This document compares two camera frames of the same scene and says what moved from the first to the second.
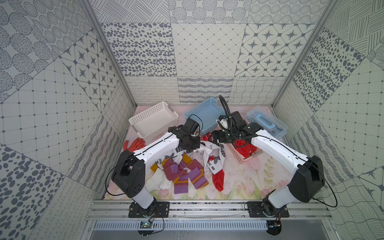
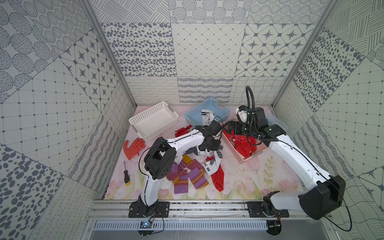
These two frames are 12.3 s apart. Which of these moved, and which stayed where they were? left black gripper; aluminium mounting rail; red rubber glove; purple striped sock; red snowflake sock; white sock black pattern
Moved: left black gripper; white sock black pattern
Stayed: red snowflake sock; aluminium mounting rail; purple striped sock; red rubber glove
